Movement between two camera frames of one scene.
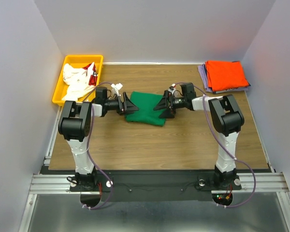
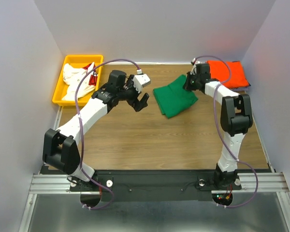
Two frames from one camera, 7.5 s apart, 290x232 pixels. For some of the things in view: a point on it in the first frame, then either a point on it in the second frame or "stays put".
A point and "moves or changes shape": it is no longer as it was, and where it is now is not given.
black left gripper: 126,107 → 143,102
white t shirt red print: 79,80 stays put
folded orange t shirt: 224,75 stays put
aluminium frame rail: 61,184 stays put
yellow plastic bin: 78,61 stays put
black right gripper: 163,104 → 187,85
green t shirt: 146,103 moves or changes shape
